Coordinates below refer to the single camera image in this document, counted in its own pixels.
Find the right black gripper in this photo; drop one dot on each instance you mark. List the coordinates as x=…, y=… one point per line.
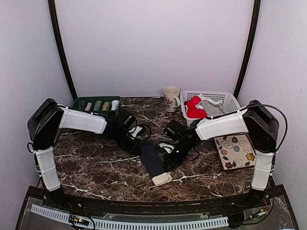
x=173, y=163

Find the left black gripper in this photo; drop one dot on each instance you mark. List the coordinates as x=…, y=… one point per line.
x=134, y=147

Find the navy underwear cream waistband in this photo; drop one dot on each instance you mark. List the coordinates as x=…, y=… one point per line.
x=153, y=164

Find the grey underwear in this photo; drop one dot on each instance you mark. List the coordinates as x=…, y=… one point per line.
x=212, y=108

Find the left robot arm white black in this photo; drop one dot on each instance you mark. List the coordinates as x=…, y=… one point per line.
x=47, y=123

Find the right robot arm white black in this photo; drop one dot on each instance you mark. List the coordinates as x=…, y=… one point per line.
x=254, y=119

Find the red underwear in basket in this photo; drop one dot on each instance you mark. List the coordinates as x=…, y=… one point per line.
x=192, y=108

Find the white rolled cloth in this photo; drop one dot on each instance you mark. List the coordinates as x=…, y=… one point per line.
x=114, y=105

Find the green divided organizer tray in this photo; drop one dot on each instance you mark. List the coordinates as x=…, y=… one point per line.
x=93, y=99

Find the olive rolled cloth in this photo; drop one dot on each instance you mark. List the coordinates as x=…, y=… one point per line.
x=106, y=106

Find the grey-green rolled cloth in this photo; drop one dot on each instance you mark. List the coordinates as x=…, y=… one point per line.
x=97, y=105

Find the cream floral mug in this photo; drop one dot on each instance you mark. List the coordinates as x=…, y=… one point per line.
x=171, y=98

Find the pink rolled cloth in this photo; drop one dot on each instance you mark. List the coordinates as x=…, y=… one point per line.
x=88, y=107

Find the patterned dark rolled cloth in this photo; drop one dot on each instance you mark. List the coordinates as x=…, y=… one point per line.
x=81, y=105

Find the floral square coaster tile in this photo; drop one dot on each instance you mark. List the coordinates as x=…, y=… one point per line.
x=235, y=152

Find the white plastic basket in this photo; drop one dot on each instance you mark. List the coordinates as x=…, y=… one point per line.
x=230, y=103

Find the small green circuit board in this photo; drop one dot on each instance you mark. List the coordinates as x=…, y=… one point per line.
x=77, y=221

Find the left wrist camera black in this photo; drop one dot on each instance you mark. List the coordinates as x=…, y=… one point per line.
x=139, y=130

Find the white slotted cable duct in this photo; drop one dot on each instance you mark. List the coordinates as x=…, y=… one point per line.
x=129, y=222

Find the black front rail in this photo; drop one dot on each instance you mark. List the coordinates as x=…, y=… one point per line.
x=88, y=203

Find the left black frame post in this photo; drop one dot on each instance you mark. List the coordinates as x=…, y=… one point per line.
x=60, y=48

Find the black frame post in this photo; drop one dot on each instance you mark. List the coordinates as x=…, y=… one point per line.
x=60, y=48
x=248, y=49

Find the right black frame post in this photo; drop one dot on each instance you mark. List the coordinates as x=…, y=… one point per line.
x=248, y=49

